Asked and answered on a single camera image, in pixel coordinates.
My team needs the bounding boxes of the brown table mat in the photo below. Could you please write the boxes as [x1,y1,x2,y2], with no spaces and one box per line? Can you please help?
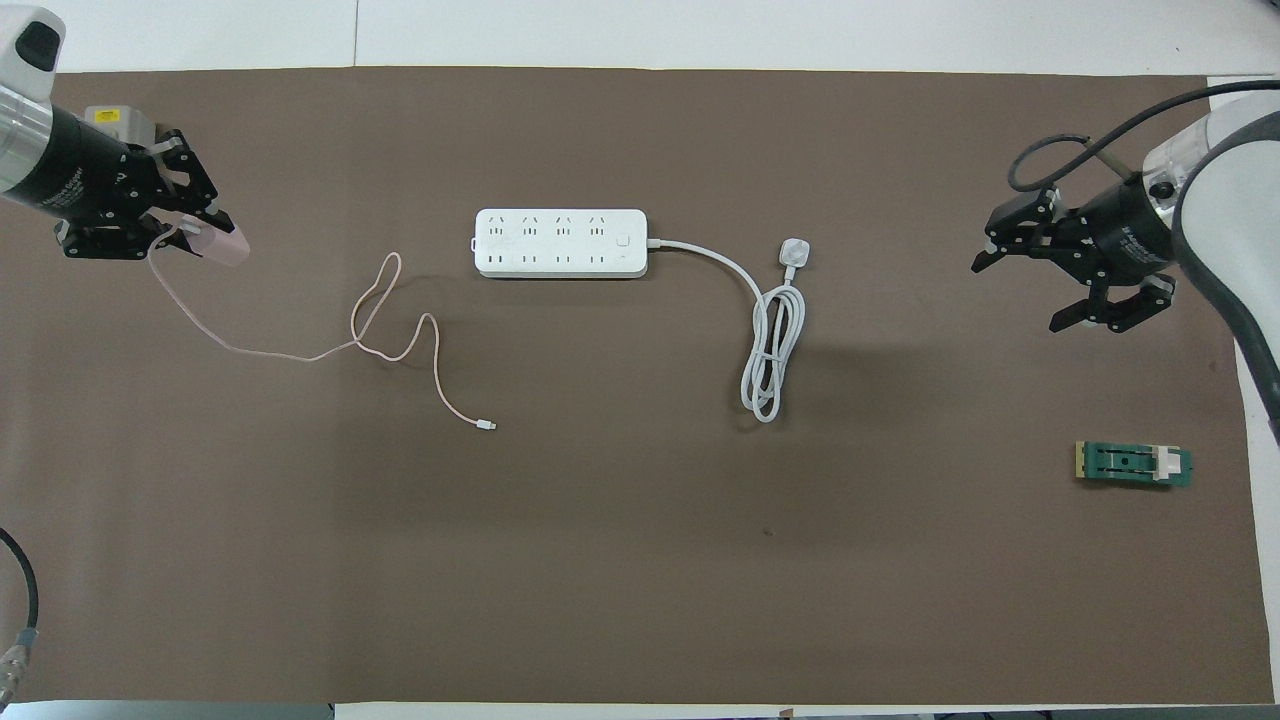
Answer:
[0,66,1273,706]

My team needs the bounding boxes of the pink charging cable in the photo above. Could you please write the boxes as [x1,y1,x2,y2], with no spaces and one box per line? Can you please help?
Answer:
[147,225,499,434]

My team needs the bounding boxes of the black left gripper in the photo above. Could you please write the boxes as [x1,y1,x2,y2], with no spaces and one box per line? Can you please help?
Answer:
[0,104,237,262]

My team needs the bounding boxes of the green knife switch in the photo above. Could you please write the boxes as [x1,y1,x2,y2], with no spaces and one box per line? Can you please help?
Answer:
[1075,440,1194,492]

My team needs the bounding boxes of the pink charger adapter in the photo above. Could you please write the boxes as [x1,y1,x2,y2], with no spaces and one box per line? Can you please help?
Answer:
[180,225,251,269]

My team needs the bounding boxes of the white power strip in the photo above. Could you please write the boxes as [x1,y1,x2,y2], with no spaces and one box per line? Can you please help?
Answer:
[474,207,649,280]

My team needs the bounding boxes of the grey on-off switch box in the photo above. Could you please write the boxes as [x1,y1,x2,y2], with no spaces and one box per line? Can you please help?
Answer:
[84,105,157,153]

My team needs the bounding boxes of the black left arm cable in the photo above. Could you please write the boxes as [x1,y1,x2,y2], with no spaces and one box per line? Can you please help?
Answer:
[0,525,40,706]

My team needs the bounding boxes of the white power cord with plug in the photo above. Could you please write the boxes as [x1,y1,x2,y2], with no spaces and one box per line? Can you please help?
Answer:
[645,236,812,424]

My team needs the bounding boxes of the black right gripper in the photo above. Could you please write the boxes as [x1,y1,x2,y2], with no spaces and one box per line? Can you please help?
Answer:
[970,180,1177,336]

